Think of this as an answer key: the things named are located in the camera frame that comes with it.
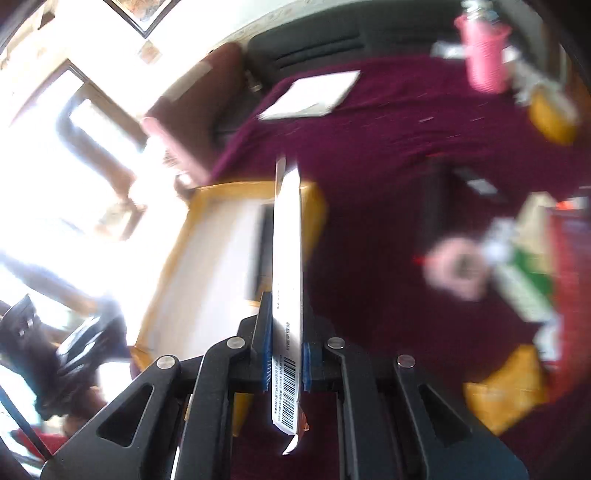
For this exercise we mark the bottle with pink sleeve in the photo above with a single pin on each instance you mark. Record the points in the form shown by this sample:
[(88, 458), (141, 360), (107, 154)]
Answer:
[(485, 55)]

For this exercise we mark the green and white medicine box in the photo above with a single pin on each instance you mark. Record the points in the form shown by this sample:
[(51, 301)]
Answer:
[(526, 272)]

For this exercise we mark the yellow packet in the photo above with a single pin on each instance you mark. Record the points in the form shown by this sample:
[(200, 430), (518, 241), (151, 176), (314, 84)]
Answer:
[(508, 392)]

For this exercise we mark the yellow cardboard box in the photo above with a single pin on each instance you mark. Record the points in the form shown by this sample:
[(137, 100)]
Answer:
[(207, 198)]

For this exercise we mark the wooden window frame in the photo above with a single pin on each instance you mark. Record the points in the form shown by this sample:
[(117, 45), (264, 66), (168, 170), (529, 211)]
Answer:
[(64, 124)]

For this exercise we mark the white paper sheet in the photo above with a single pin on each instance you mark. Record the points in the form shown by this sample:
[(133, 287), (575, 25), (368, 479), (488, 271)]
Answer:
[(314, 94)]

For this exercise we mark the red snack packet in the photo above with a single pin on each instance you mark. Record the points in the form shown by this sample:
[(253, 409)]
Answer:
[(572, 277)]

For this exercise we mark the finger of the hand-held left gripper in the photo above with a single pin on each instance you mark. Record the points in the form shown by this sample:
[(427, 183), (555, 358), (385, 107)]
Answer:
[(92, 339)]

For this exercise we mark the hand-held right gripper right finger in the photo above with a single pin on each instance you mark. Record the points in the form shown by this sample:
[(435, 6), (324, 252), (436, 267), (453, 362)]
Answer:
[(307, 367)]

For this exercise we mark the brown pillow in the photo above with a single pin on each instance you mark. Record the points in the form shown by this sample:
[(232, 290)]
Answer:
[(203, 101)]

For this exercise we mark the white barcode box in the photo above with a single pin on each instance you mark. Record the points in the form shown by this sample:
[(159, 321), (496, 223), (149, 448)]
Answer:
[(287, 277)]

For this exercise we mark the crumpled white tissue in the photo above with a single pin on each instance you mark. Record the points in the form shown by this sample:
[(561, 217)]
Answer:
[(524, 78)]

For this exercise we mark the small wall plate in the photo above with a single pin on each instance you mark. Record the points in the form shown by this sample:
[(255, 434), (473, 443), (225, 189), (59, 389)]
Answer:
[(150, 51)]

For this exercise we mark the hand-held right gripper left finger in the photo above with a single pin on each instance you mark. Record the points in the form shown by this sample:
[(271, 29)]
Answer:
[(265, 344)]

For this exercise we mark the yellow tape roll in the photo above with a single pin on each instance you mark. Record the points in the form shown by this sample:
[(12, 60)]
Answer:
[(554, 120)]

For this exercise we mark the black sofa backrest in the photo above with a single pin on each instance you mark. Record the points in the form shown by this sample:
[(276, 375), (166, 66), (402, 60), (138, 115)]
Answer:
[(323, 44)]

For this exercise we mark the framed wall painting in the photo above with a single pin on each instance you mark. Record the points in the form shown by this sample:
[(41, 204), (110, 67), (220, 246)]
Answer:
[(138, 14)]

